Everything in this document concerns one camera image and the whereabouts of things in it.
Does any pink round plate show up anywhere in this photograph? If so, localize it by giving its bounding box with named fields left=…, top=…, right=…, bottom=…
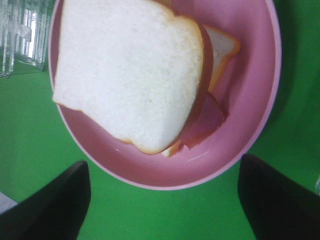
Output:
left=58, top=0, right=282, bottom=191

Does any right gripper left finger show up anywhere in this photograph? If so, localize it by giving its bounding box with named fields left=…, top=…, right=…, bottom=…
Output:
left=0, top=160, right=91, bottom=240

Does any green tablecloth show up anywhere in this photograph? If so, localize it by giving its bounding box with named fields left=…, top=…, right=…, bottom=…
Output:
left=0, top=0, right=320, bottom=240

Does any bacon strip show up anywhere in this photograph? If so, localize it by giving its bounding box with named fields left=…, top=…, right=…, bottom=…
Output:
left=180, top=93, right=227, bottom=149

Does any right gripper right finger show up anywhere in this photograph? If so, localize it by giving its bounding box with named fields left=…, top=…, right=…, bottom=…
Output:
left=237, top=154, right=320, bottom=240

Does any bread slice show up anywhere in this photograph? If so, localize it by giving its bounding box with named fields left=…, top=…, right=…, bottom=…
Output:
left=159, top=0, right=242, bottom=158
left=53, top=0, right=213, bottom=154

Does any left clear plastic container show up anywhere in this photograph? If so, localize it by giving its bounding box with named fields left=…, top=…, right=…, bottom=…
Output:
left=0, top=0, right=55, bottom=78

